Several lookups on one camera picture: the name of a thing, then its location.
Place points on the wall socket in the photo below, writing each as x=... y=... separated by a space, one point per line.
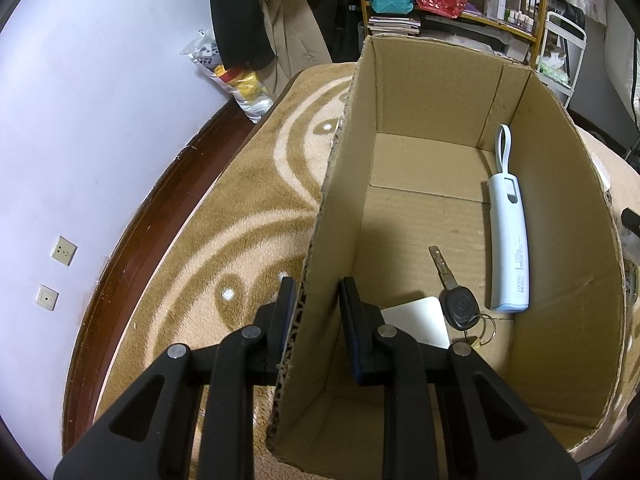
x=64 y=251
x=46 y=297

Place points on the white square charger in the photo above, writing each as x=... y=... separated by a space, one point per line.
x=423 y=319

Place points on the beige brown patterned carpet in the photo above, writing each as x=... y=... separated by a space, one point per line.
x=249 y=231

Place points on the wooden bookshelf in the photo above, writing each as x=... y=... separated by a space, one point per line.
x=506 y=27

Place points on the stack of books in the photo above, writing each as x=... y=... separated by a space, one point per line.
x=397 y=25

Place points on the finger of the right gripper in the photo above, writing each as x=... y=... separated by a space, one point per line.
x=631 y=221

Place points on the black hanging coat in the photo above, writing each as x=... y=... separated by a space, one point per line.
x=240 y=33

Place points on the beige trench coat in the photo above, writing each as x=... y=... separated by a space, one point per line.
x=295 y=39

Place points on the black car key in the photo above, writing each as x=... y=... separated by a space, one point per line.
x=460 y=307

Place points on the plastic bag with toys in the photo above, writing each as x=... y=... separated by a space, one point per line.
x=240 y=82

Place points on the upper wall socket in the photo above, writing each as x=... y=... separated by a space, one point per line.
x=64 y=251

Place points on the cardboard box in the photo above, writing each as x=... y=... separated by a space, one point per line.
x=408 y=170

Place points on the white metal cart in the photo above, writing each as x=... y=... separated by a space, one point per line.
x=562 y=51

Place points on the grey white power bank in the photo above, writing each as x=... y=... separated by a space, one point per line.
x=509 y=247

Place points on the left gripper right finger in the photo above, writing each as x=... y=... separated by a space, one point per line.
x=445 y=402

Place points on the lower wall socket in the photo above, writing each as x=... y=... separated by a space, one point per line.
x=46 y=297

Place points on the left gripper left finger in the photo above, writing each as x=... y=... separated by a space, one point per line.
x=190 y=410

